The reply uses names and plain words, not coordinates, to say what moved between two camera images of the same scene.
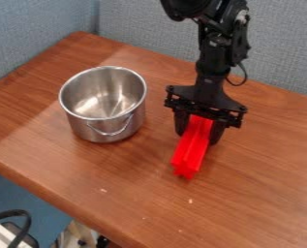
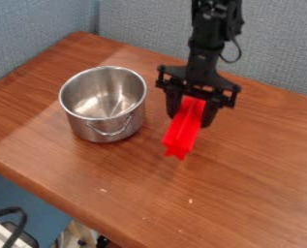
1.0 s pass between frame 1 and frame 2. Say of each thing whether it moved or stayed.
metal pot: stayed
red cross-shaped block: moved
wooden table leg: stayed
